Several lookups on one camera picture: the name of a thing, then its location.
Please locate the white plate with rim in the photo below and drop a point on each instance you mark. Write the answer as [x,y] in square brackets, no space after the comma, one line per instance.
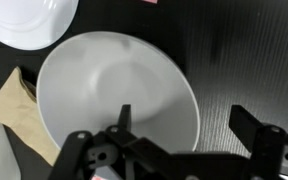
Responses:
[27,23]

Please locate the folded brown paper napkin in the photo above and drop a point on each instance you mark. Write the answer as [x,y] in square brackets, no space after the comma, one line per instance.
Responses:
[17,113]

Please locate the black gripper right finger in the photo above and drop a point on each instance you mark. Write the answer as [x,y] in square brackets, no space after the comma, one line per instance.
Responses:
[244,121]

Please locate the white bowl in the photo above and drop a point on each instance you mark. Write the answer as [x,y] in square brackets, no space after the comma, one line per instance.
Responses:
[117,76]

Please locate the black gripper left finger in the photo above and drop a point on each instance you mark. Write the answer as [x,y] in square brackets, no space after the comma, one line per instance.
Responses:
[125,116]

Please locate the pink packet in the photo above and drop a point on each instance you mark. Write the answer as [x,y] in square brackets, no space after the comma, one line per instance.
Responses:
[149,1]

